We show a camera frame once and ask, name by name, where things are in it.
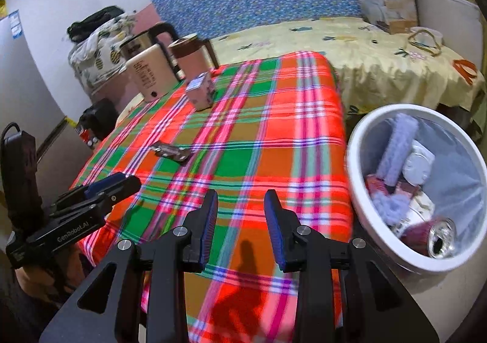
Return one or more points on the white round trash bin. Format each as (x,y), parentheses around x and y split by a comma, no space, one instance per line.
(456,184)

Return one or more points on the white round container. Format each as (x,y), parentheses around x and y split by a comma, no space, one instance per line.
(418,164)

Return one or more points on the red plaid tablecloth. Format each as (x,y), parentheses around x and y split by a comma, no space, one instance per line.
(275,124)

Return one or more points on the pink electric kettle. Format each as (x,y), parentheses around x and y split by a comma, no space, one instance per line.
(149,63)

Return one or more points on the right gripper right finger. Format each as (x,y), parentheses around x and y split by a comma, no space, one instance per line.
(282,225)

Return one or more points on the small milk carton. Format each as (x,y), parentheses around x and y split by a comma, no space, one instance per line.
(200,91)

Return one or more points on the pink brown mug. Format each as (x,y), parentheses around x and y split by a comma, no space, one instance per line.
(194,55)

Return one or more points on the red snack box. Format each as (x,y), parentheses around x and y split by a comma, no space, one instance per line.
(375,185)

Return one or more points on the person's left hand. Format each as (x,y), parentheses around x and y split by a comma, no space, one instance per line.
(57,277)

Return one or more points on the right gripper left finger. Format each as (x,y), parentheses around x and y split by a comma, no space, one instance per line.
(201,225)

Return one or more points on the pineapple print pillow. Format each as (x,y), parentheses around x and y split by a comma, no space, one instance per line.
(98,57)

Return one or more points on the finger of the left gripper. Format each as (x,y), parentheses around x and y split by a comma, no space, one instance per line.
(110,186)

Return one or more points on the crumpled brown wrapper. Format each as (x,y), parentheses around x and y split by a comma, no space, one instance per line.
(171,152)

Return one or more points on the long white foam net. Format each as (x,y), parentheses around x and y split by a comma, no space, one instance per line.
(397,149)

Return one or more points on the short white foam net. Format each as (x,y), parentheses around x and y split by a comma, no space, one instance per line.
(391,208)

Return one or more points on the red soda can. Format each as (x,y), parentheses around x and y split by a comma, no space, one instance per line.
(434,238)

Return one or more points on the black bag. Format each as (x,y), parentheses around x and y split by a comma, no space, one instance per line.
(100,118)

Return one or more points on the patterned paper cup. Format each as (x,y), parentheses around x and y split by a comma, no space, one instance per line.
(421,209)

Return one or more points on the white panel board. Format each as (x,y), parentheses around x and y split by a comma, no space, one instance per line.
(460,23)

